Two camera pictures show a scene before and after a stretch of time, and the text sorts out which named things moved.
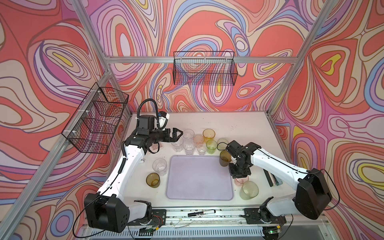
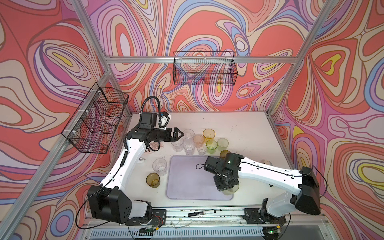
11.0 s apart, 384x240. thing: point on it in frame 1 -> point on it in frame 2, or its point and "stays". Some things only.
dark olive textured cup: x=225 y=158 stays
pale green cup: x=222 y=143 stays
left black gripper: x=172 y=139 stays
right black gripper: x=235 y=174 -> x=220 y=186
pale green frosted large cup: x=249 y=190 -> x=230 y=190
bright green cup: x=211 y=146 stays
